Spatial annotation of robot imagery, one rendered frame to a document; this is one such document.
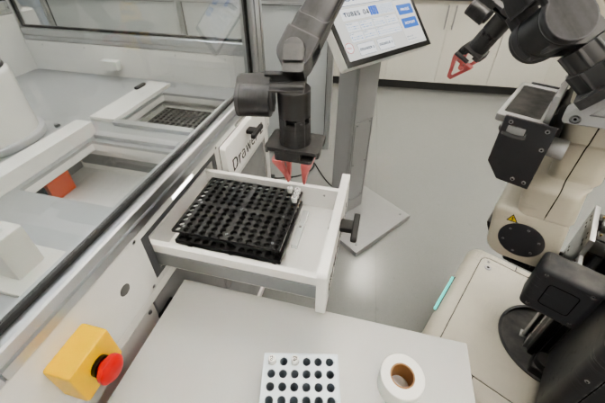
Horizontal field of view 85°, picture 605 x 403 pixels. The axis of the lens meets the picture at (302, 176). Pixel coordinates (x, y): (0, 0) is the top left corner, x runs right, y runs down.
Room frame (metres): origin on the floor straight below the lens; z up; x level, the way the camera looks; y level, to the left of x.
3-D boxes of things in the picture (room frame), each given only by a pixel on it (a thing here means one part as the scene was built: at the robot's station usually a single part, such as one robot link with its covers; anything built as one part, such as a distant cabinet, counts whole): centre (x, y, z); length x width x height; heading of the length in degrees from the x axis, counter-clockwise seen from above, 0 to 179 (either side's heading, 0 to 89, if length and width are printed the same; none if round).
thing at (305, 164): (0.53, 0.01, 1.00); 0.07 x 0.07 x 0.09; 75
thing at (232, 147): (0.85, 0.17, 0.87); 0.29 x 0.02 x 0.11; 166
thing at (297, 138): (0.53, 0.01, 1.08); 0.10 x 0.07 x 0.07; 75
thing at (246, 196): (0.51, 0.13, 0.87); 0.22 x 0.18 x 0.06; 76
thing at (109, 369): (0.21, 0.28, 0.88); 0.04 x 0.03 x 0.04; 166
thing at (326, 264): (0.47, -0.07, 0.87); 0.29 x 0.02 x 0.11; 166
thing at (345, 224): (0.46, -0.09, 0.91); 0.07 x 0.04 x 0.01; 166
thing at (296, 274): (0.52, 0.14, 0.86); 0.40 x 0.26 x 0.06; 76
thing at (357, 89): (1.46, -0.30, 0.51); 0.50 x 0.45 x 1.02; 39
